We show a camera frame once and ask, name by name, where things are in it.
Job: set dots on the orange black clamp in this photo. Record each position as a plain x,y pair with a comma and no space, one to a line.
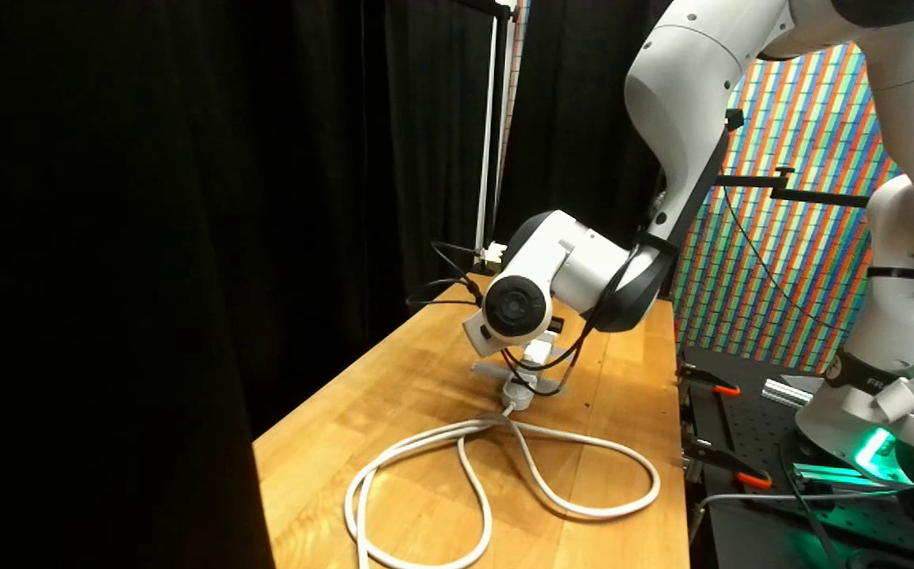
713,379

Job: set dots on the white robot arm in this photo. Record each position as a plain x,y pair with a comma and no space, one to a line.
679,100

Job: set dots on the colourful striped cloth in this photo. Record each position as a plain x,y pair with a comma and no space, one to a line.
775,280

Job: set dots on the black curtain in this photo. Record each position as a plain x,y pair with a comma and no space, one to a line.
208,210

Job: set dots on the white pole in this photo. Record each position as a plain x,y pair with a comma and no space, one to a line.
486,144

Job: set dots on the black camera arm mount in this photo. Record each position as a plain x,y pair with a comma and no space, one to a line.
780,187

